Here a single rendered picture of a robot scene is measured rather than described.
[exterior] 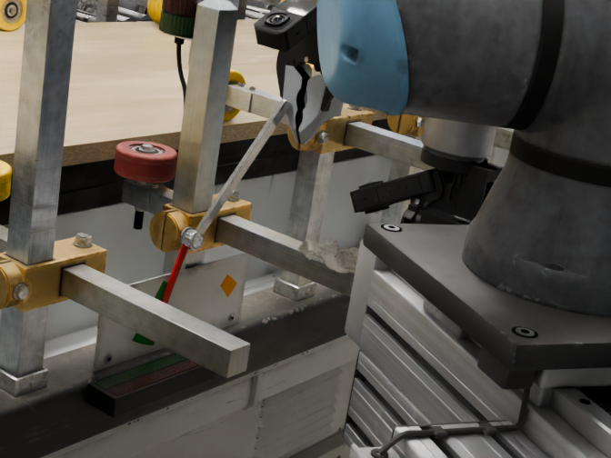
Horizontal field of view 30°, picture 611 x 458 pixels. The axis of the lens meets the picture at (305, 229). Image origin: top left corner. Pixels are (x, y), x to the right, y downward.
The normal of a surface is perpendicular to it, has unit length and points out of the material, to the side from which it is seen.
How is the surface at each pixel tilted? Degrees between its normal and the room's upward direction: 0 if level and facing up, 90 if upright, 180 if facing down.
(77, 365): 0
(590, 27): 65
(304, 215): 90
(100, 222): 90
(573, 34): 73
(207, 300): 90
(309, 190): 90
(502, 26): 77
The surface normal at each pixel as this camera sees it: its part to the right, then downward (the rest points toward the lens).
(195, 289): 0.79, 0.31
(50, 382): 0.15, -0.94
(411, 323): -0.91, -0.02
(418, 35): 0.09, 0.27
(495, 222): -0.84, -0.32
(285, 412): 0.72, -0.33
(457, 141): -0.15, 0.28
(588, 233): -0.07, -0.01
